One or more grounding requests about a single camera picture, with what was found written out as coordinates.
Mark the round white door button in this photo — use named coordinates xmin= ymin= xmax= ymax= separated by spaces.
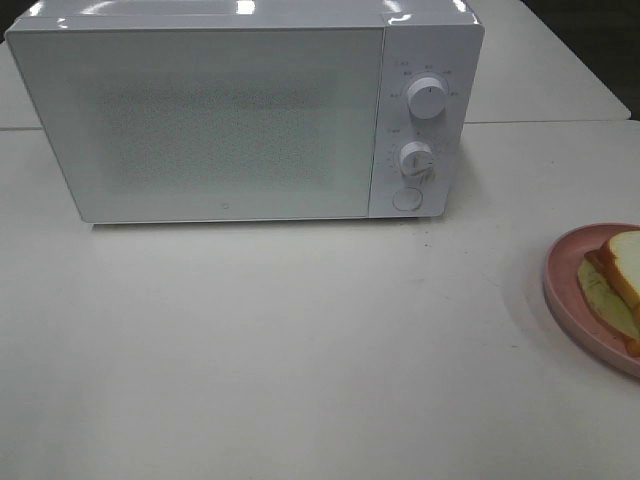
xmin=392 ymin=187 xmax=423 ymax=211

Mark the white microwave door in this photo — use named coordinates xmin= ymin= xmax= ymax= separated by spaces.
xmin=9 ymin=29 xmax=383 ymax=224

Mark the pink round plate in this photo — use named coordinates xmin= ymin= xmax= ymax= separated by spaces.
xmin=543 ymin=223 xmax=639 ymax=378

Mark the toast sandwich with filling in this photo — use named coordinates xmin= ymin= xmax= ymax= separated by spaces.
xmin=578 ymin=230 xmax=639 ymax=358

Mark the lower white timer knob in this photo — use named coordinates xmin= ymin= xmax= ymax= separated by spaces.
xmin=398 ymin=141 xmax=434 ymax=177

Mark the white microwave oven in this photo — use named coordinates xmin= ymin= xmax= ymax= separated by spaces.
xmin=5 ymin=1 xmax=485 ymax=222

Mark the upper white power knob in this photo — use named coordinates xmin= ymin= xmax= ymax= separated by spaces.
xmin=407 ymin=75 xmax=448 ymax=120

